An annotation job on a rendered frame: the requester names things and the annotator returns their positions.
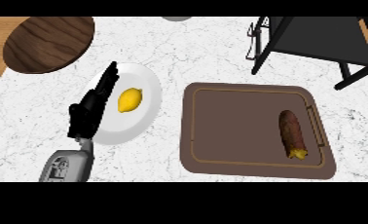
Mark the brown sweet potato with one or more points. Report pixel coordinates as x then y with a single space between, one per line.
294 133

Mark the brown rectangular tray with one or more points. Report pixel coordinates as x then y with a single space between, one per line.
240 127

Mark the white round plate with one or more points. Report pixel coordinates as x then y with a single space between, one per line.
140 117

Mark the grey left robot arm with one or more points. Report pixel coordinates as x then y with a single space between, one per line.
67 166

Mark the yellow lemon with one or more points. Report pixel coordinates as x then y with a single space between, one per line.
131 100

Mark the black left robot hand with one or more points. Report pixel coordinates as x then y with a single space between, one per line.
90 111

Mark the round dark wooden board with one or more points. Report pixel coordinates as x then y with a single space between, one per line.
48 44

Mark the black tiered shelf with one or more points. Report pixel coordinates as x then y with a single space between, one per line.
317 39

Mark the grey round object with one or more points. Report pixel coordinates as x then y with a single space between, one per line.
177 18

